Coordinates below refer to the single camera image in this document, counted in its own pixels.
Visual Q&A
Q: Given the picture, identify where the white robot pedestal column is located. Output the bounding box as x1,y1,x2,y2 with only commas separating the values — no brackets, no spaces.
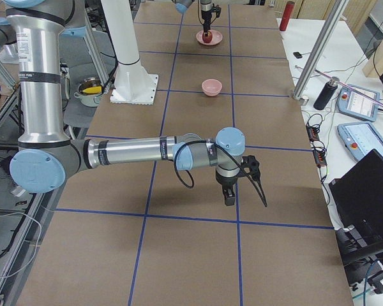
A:
101,0,158,105

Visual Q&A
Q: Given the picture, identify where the white pot with yellow item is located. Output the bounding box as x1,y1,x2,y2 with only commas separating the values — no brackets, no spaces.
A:
73,77,102,108

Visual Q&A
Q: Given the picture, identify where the black laptop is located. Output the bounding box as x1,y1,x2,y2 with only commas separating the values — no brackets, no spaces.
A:
329,149,383,238

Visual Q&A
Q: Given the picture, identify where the small black square device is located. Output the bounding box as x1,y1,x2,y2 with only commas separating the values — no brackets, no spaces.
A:
293,52,303,59

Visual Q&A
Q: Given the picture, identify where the metal rod stand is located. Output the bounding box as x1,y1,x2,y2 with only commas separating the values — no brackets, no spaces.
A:
314,68,383,108

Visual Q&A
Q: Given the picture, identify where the red apple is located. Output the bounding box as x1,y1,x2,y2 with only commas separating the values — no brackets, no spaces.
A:
202,31,213,45

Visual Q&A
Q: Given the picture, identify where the red cylinder bottle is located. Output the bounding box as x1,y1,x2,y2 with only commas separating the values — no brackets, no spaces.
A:
279,1,295,31

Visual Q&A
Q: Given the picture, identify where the teach pendant tablet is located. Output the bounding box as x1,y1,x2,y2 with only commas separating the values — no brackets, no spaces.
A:
337,85,380,122
337,122,383,161

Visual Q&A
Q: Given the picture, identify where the pink plate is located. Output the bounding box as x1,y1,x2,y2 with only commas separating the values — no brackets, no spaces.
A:
195,29,223,46

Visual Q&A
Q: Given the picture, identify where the near teach pendant tablet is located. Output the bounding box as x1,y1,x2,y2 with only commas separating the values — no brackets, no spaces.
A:
337,122,383,161

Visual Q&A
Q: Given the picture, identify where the pink bowl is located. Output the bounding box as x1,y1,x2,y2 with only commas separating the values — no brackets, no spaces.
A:
201,78,223,97

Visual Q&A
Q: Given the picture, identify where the black water bottle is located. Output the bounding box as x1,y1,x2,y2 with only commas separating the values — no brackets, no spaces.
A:
313,76,340,110

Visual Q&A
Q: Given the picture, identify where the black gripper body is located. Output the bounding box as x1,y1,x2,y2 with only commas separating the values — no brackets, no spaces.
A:
200,10,211,23
216,174,238,191

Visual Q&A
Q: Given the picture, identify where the black monitor stand clamp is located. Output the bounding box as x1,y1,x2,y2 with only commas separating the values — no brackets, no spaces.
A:
335,222,383,282

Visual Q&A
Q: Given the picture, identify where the far teach pendant tablet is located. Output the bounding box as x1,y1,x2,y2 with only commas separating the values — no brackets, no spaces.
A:
337,85,380,122

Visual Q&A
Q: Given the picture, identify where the aluminium frame post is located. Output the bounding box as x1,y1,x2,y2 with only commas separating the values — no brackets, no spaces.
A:
292,0,349,103

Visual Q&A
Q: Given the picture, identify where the black orange usb hub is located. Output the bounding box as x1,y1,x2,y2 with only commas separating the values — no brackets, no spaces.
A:
306,126,320,142

